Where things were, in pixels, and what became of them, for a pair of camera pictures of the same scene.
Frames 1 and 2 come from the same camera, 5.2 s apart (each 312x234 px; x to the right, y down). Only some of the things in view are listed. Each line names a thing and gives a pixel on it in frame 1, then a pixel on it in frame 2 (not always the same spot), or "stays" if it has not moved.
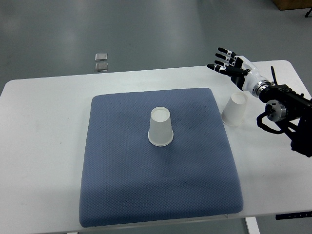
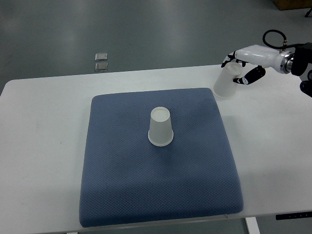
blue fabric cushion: (126, 179) stays
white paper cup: (232, 113) → (224, 86)
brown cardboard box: (292, 4) stays
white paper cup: (160, 133) stays
